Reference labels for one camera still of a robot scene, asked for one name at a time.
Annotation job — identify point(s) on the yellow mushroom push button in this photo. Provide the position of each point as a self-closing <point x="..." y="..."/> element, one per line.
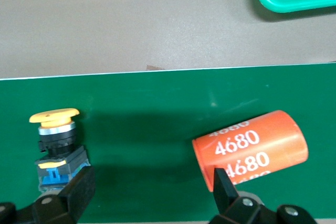
<point x="56" y="142"/>

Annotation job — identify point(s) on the orange 4680 cylinder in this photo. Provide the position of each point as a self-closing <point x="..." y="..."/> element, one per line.
<point x="249" y="142"/>

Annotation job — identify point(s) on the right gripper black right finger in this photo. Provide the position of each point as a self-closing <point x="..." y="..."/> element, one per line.
<point x="225" y="197"/>

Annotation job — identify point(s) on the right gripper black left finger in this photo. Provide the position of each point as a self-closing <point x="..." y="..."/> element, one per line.
<point x="78" y="195"/>

